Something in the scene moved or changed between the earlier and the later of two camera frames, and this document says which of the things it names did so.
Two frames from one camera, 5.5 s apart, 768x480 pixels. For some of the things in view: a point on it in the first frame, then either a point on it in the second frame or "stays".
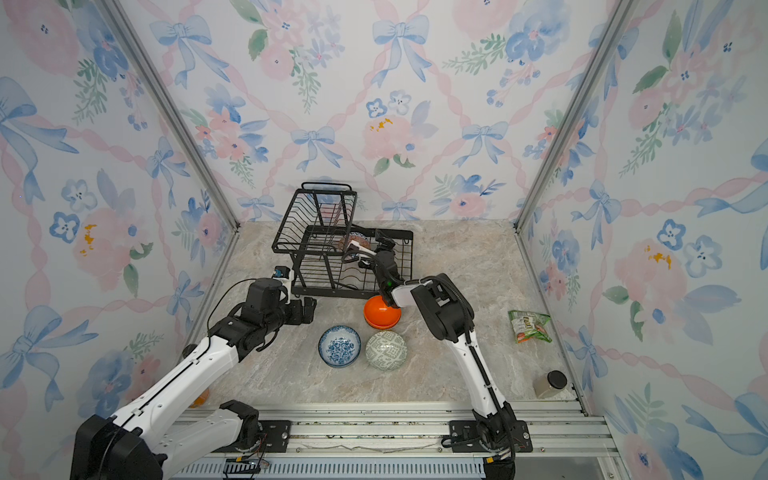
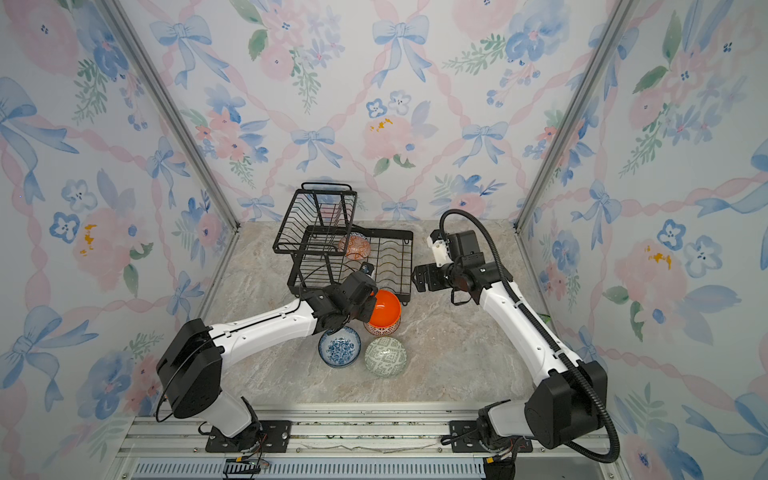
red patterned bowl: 361,240 stays
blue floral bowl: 339,346 stays
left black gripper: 298,316 -> 367,315
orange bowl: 379,315 stays
